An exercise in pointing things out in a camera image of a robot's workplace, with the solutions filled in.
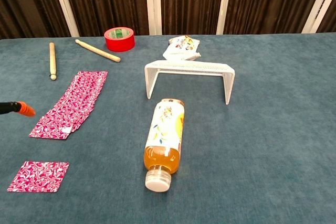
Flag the wooden drumstick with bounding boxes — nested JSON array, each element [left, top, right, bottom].
[[75, 39, 121, 63], [49, 42, 57, 81]]

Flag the left robot hand orange fingertip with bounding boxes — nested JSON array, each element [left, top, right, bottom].
[[0, 101, 36, 118]]

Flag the red tape roll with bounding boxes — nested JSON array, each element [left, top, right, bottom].
[[103, 27, 136, 52]]

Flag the white mesh metal shelf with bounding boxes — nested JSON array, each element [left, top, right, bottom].
[[144, 60, 235, 105]]

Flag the white frame post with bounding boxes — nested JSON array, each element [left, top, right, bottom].
[[144, 0, 163, 36], [301, 0, 336, 34], [49, 0, 80, 38], [216, 0, 234, 35]]

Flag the orange drink bottle white cap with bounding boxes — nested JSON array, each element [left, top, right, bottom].
[[143, 98, 185, 193]]

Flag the crumpled white snack bag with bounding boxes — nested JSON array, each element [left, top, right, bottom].
[[162, 35, 202, 61]]

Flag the single pink patterned card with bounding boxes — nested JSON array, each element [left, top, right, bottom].
[[7, 161, 70, 193]]

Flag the pink patterned cloth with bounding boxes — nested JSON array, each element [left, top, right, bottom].
[[28, 70, 109, 140]]

